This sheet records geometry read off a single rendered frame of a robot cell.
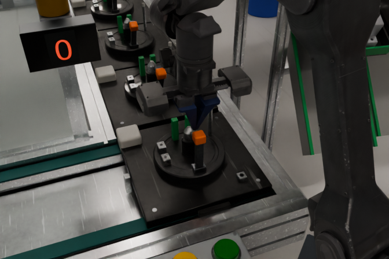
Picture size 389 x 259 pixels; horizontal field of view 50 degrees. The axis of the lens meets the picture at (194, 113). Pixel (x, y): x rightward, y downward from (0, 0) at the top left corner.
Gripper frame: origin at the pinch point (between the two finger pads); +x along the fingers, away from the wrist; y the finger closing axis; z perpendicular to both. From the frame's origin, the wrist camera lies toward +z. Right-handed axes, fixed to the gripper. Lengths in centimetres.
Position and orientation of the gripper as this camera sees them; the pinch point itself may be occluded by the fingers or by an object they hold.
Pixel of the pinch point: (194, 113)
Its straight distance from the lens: 72.2
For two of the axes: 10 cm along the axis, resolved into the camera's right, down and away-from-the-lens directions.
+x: 0.0, 7.9, 6.1
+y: -9.4, 2.1, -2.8
